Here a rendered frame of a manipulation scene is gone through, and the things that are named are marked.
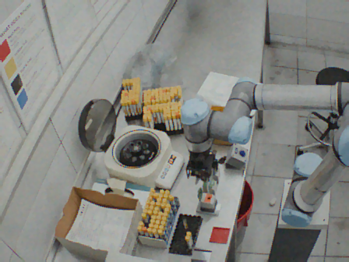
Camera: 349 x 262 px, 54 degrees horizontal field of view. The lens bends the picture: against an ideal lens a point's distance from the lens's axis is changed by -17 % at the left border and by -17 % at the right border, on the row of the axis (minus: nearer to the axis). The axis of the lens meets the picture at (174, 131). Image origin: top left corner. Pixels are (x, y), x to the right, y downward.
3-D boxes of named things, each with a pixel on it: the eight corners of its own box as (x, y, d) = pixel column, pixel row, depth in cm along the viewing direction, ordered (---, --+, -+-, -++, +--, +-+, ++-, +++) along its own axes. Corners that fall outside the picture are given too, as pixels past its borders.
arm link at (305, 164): (324, 173, 134) (327, 150, 125) (317, 202, 126) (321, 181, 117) (296, 168, 139) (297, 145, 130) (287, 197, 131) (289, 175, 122)
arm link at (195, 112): (204, 119, 103) (174, 113, 107) (208, 147, 111) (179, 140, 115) (214, 99, 108) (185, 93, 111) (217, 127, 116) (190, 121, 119)
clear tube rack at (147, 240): (167, 249, 140) (163, 241, 134) (142, 244, 142) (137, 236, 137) (181, 205, 153) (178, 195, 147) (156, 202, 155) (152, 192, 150)
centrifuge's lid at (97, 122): (78, 124, 144) (63, 122, 147) (102, 168, 160) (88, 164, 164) (106, 86, 156) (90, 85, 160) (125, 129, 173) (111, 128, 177)
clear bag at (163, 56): (157, 77, 206) (153, 57, 196) (135, 68, 215) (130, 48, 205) (182, 57, 216) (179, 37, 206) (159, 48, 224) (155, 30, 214)
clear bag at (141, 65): (158, 98, 195) (152, 69, 182) (123, 102, 197) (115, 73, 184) (160, 65, 213) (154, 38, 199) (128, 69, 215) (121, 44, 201)
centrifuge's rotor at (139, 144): (148, 178, 157) (144, 167, 152) (114, 168, 163) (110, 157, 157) (164, 149, 166) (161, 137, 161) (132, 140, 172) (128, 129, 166)
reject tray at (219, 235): (227, 243, 137) (227, 242, 137) (209, 242, 139) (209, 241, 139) (230, 228, 142) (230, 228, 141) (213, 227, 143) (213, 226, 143)
